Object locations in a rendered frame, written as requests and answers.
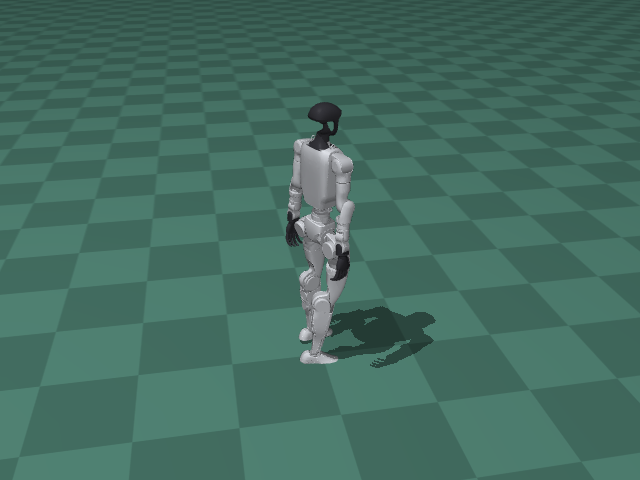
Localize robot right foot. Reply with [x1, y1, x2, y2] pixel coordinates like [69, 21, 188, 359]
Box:
[300, 350, 338, 364]

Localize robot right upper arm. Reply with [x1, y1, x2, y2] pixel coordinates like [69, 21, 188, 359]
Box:
[331, 153, 355, 213]

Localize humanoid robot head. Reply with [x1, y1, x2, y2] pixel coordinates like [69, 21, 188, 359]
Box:
[307, 102, 342, 151]

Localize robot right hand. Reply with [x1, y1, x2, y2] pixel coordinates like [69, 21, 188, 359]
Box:
[330, 244, 350, 281]

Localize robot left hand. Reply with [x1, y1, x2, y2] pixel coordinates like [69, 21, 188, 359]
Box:
[286, 211, 302, 247]

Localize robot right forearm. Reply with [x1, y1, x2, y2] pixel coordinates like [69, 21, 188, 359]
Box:
[335, 201, 355, 253]

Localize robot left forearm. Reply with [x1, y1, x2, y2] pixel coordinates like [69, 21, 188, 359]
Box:
[287, 176, 303, 220]

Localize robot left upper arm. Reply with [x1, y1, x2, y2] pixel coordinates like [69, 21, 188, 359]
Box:
[291, 138, 310, 189]

